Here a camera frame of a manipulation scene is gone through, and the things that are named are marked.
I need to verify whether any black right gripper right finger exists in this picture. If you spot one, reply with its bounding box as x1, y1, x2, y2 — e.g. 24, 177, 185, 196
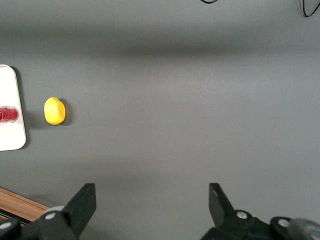
201, 182, 256, 240

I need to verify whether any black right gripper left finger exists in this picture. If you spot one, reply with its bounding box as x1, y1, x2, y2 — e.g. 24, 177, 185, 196
37, 183, 97, 240

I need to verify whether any white rectangular tray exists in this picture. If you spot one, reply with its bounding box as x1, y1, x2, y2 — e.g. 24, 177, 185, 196
0, 64, 27, 152

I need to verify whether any yellow lemon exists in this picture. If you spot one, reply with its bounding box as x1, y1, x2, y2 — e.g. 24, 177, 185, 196
43, 96, 67, 126

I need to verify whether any red capped small bottle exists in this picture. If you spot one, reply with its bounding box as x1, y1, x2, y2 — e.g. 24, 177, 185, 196
0, 105, 20, 125

